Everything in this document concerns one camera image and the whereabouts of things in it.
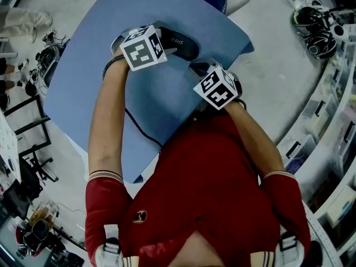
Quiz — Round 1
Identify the person's right forearm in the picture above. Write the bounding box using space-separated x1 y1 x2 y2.
222 101 291 179

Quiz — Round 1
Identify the black red helmet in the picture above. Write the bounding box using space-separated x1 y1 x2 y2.
15 218 56 258

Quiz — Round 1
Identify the white shoulder strap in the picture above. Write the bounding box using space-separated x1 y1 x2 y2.
274 231 303 267
94 224 123 267

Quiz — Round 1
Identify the white round device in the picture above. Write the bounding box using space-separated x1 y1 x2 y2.
330 23 351 42

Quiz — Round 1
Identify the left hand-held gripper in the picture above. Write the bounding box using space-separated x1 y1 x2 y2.
111 23 179 72

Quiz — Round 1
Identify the black office chair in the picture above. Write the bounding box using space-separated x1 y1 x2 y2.
0 146 60 214

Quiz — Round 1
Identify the pile of black cables devices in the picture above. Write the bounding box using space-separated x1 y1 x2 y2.
24 28 70 94

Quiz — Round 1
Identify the person's left forearm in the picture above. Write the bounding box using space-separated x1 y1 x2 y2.
87 55 131 182

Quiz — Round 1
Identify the grey perforated chair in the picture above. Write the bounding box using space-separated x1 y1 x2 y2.
43 60 61 88

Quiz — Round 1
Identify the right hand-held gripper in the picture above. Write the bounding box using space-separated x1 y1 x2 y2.
189 58 243 110

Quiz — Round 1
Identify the person's red shirt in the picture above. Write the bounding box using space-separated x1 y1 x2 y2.
85 114 312 267

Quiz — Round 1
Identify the black glasses case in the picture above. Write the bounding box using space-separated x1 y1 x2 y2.
159 26 200 61

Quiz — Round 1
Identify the blue table mat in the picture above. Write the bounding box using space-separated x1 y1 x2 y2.
44 0 255 185

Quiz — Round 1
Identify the white storage shelf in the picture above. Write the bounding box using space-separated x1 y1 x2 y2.
275 42 356 267

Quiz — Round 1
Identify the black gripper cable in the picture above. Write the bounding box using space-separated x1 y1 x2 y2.
102 55 165 150

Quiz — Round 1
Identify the black white helmet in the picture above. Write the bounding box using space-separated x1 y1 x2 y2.
305 31 338 60

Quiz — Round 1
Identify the white table with black frame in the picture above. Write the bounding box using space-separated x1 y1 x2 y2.
0 95 53 183

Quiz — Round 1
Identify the black green helmet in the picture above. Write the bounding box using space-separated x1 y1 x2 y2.
291 6 325 34

